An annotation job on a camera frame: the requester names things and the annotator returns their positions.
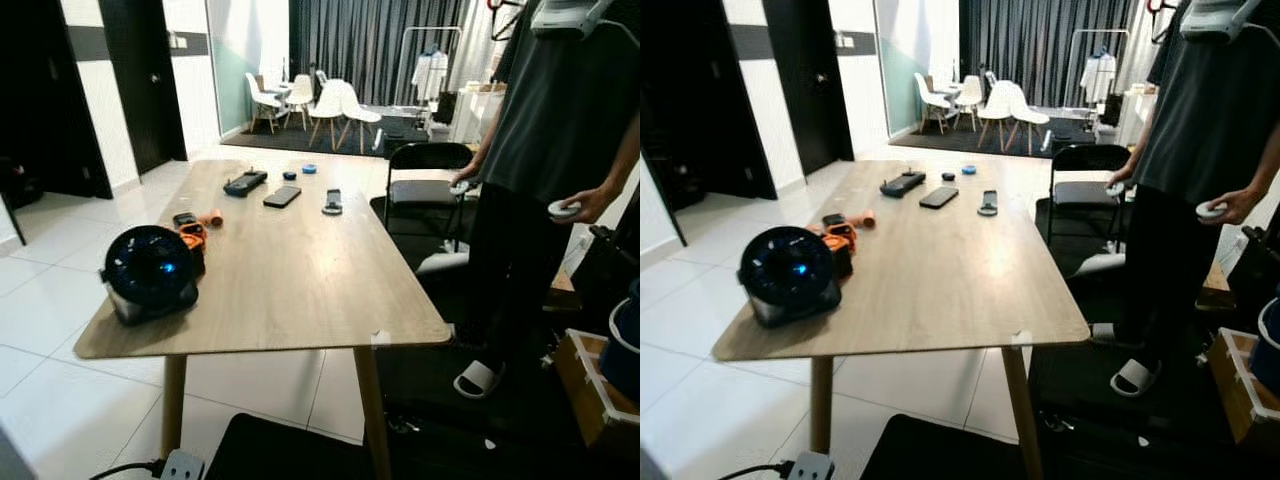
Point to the person's right hand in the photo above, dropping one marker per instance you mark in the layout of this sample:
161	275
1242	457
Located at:
1126	178
472	176

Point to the person's left hand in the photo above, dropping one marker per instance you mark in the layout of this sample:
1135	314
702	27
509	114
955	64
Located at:
598	204
1246	206

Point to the white hand controller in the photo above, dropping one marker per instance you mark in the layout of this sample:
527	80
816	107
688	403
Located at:
560	210
460	188
1114	189
1209	211

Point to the person's right forearm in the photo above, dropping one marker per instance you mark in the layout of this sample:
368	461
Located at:
490	155
1140	160

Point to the person's left forearm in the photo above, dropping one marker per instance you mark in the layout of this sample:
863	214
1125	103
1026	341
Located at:
622	165
1268	175

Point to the black folding chair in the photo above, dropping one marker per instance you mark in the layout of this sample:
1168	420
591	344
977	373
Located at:
1085	195
425	192

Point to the black bag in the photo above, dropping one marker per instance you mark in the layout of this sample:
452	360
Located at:
1255	270
610	275

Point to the white rounded object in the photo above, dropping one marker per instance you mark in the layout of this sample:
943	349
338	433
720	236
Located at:
443	262
1100	264

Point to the standing person in dark clothes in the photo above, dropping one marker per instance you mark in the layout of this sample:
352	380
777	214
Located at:
1200	110
560	110

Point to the white hanging garments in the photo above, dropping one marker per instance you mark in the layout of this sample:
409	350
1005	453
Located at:
1098	78
430	75

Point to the white shell chair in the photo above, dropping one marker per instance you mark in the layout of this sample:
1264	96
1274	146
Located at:
968	92
328	100
260	95
355	105
300	90
998	100
1025	108
927	95

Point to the blue bucket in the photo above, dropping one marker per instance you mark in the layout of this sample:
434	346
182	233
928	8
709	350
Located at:
1270	345
625	350

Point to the black door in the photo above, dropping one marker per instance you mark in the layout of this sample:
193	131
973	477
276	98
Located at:
40	100
145	90
700	100
810	90

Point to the dark grey curtain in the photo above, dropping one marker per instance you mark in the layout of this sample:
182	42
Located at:
1020	40
350	40

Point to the grey headset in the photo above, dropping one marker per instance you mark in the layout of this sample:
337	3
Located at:
568	18
1218	20

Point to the white table corner protector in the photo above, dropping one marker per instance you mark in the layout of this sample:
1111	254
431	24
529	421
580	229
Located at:
380	338
1021	338

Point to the black phone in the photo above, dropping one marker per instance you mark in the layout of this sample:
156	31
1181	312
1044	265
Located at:
939	198
282	197

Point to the wooden box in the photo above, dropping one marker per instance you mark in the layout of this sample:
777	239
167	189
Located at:
590	395
1240	395

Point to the white slipper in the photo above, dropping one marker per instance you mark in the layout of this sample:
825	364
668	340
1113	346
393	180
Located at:
1135	380
478	382

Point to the black round fan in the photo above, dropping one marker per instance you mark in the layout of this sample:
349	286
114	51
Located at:
790	270
150	268

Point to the dark rug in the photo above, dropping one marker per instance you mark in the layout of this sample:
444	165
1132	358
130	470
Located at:
915	142
250	140

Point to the black handheld controller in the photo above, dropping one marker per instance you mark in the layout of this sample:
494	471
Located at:
245	183
903	184

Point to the orange black power tool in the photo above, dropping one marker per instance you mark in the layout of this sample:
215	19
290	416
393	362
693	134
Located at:
192	240
840	240

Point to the wooden table leg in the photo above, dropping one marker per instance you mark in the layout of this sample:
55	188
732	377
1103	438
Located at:
1020	410
173	400
820	400
370	410

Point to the orange cylinder piece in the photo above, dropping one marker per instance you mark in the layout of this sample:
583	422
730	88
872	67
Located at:
213	217
866	218

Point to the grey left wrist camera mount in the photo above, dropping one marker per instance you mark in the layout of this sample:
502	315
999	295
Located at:
812	468
183	467

